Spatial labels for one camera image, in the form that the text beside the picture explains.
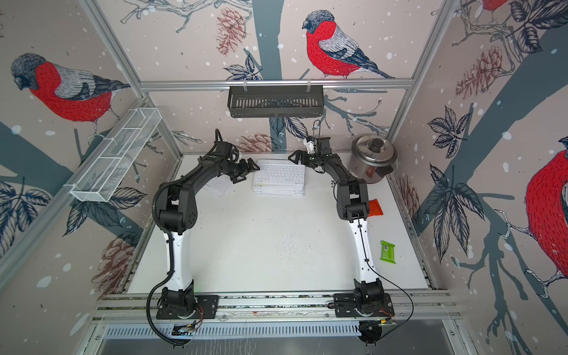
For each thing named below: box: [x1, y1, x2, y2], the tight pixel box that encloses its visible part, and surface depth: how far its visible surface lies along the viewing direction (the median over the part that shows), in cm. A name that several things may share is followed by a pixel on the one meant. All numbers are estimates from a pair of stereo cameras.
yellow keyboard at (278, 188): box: [252, 184, 305, 193], surface depth 106 cm
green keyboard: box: [252, 190, 306, 196], surface depth 106 cm
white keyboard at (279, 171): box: [253, 159, 306, 185], surface depth 109 cm
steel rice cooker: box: [349, 133, 398, 184], surface depth 99 cm
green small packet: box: [380, 239, 396, 265], surface depth 86 cm
